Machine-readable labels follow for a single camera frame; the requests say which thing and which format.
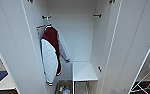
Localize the white wardrobe door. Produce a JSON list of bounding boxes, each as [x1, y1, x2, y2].
[[100, 0, 150, 94], [0, 0, 48, 94]]

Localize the white wardrobe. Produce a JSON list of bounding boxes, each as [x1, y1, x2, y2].
[[22, 0, 124, 94]]

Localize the maroon and white jacket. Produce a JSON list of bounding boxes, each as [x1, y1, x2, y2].
[[39, 25, 71, 87]]

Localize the white wardrobe shelf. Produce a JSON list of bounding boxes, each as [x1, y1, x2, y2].
[[71, 60, 99, 83]]

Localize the small black side hook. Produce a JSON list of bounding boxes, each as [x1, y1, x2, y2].
[[97, 65, 103, 73]]

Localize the orange and white hanger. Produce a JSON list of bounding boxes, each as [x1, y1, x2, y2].
[[35, 15, 54, 33]]

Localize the grey storage box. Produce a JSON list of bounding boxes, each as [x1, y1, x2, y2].
[[54, 79, 74, 94]]

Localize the white and blue bottle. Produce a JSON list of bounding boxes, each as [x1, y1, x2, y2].
[[62, 86, 72, 94]]

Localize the yellow bottle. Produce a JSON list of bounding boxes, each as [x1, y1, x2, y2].
[[58, 85, 65, 94]]

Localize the metal door hinge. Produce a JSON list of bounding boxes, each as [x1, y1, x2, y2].
[[108, 0, 117, 5], [26, 0, 35, 4]]

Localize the white board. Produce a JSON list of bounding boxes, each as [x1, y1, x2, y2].
[[0, 73, 17, 92]]

